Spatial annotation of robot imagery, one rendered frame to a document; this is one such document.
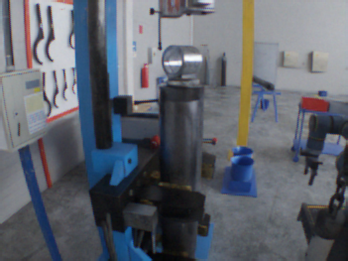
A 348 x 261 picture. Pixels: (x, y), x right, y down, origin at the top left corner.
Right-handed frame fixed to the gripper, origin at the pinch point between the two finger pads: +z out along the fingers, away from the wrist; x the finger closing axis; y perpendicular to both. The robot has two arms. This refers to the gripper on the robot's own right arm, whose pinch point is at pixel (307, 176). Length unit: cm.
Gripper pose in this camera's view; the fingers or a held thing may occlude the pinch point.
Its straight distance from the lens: 158.7
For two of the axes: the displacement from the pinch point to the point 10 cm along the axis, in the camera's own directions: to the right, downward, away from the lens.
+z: 0.0, 9.5, 3.2
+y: 9.7, 0.8, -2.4
